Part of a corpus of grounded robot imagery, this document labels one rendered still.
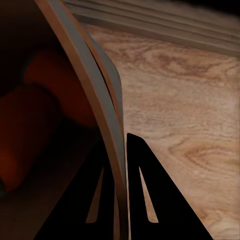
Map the trash can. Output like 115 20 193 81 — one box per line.
0 0 129 240

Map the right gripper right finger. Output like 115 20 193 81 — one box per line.
126 133 213 240

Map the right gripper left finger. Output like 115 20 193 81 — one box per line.
33 138 115 240

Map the can of soda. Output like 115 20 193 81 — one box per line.
19 47 99 129
0 84 61 197

